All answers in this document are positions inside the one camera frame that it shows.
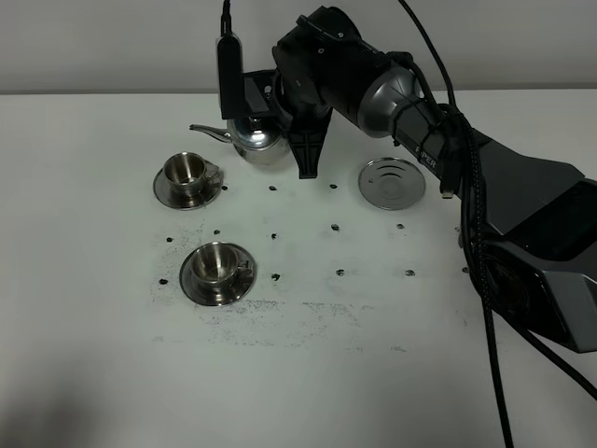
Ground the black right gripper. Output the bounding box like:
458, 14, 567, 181
272, 7, 387, 179

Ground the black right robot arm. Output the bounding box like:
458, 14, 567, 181
272, 7, 596, 353

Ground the stainless steel teapot saucer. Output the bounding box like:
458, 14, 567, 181
358, 157, 426, 211

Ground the far stainless steel teacup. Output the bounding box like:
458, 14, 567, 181
162, 152, 219, 198

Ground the stainless steel teacup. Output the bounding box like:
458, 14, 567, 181
162, 152, 219, 198
189, 242, 254, 291

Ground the near stainless steel teacup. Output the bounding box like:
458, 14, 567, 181
189, 242, 254, 291

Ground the far stainless steel saucer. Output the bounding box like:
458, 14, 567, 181
153, 163, 224, 210

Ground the near stainless steel saucer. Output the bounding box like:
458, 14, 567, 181
179, 245, 257, 307

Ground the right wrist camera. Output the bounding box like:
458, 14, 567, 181
216, 34, 275, 120

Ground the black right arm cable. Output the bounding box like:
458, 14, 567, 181
220, 0, 597, 448

